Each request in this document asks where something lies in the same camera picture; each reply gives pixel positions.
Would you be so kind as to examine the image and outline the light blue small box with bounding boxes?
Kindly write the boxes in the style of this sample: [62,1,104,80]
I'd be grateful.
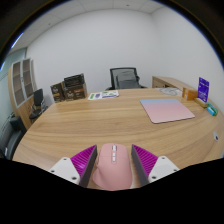
[206,102,217,116]

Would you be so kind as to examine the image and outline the grey backpack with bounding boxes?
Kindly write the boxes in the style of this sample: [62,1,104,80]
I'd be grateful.
[115,71,141,90]

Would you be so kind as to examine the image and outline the black mesh office chair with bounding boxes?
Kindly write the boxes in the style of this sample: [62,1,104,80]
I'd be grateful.
[105,67,148,91]

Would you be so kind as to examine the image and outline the pink-blue gradient mouse pad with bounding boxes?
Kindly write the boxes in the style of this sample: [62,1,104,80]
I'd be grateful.
[139,97,196,125]

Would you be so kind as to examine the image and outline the dark padded armchair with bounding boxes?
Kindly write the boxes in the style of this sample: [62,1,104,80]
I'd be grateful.
[0,114,28,161]

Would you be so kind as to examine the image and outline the sheet with grey ring print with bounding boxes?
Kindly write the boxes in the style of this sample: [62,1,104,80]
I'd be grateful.
[155,86,183,98]

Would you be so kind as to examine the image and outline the green-purple printed paper sheet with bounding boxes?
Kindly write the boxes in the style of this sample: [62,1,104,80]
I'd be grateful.
[87,89,120,101]

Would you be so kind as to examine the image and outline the pink computer mouse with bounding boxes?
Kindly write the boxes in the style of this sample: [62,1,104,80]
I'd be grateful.
[92,142,134,192]

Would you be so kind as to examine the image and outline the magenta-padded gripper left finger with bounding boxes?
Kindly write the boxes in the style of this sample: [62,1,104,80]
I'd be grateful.
[48,144,99,188]

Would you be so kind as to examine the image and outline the purple upright card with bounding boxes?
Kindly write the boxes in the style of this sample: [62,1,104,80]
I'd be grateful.
[197,76,211,103]

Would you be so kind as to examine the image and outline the large brown cardboard box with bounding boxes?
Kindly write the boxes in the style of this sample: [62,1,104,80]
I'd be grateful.
[61,81,88,102]

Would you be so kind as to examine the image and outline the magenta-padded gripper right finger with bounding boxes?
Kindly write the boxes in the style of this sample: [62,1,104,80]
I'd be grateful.
[130,143,181,187]

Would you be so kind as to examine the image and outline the small dark brown box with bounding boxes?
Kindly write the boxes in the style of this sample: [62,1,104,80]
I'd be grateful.
[50,81,67,103]

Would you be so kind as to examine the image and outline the wooden side desk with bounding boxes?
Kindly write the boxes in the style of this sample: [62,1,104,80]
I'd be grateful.
[151,75,201,93]

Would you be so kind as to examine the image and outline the black printed box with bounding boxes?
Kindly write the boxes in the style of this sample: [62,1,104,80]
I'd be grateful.
[63,73,86,89]

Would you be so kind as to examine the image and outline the wooden shelf cabinet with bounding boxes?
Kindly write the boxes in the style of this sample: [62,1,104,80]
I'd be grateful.
[7,57,38,130]

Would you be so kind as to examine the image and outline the small black swivel chair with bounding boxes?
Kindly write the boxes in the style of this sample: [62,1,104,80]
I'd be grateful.
[28,88,49,121]

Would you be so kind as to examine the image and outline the orange cardboard box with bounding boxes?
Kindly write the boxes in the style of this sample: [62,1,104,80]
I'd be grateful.
[181,87,199,101]

